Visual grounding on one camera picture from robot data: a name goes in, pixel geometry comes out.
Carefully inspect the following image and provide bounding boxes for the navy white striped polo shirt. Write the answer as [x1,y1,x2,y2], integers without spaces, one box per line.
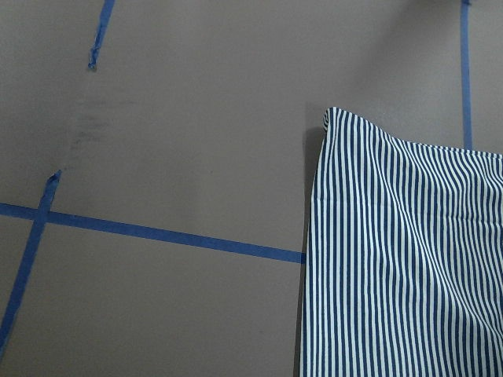
[299,108,502,376]

